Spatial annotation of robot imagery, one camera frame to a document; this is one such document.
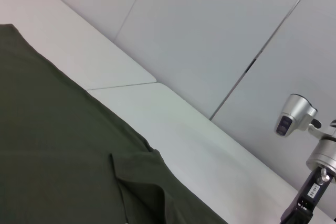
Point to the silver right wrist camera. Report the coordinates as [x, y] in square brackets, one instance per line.
[292, 115]

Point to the dark green FREE! t-shirt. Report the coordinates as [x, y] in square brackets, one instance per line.
[65, 142]

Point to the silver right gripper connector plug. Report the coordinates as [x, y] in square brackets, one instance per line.
[323, 176]

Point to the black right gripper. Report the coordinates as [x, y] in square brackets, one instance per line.
[309, 195]

